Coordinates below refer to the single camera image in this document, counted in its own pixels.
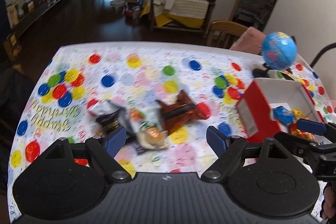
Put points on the orange brown foil snack bag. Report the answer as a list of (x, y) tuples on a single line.
[(183, 110)]

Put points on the red white cardboard box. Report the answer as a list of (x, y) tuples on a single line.
[(269, 106)]

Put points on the clear bun snack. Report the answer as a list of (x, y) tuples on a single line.
[(148, 130)]

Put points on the pink cushion on chair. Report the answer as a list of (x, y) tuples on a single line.
[(249, 42)]

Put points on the red snack bag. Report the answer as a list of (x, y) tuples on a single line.
[(293, 130)]

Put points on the dark wooden tv cabinet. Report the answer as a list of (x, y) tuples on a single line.
[(35, 10)]

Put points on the gold foil candy packet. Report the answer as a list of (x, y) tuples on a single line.
[(297, 114)]

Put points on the blue snack packet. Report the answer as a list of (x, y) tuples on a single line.
[(282, 115)]

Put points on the black gold snack packet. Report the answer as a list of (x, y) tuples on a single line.
[(110, 115)]

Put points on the small white stool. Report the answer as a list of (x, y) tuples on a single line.
[(117, 4)]

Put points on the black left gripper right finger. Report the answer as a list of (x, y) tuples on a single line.
[(229, 152)]

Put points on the right hand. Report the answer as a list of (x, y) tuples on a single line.
[(328, 204)]

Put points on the blue desk globe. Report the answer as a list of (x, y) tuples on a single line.
[(279, 52)]

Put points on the silver gooseneck desk lamp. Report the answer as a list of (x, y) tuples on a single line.
[(321, 53)]

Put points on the balloon print birthday tablecloth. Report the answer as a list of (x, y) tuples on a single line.
[(51, 180)]

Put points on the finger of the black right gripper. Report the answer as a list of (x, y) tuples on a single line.
[(316, 128), (298, 146)]

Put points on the sofa with white cover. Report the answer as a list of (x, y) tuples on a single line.
[(179, 15)]

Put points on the purple candy wrapper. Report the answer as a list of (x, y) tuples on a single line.
[(139, 149)]

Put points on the wooden chair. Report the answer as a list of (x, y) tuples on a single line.
[(223, 33)]

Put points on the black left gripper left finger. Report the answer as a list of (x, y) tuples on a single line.
[(102, 151)]

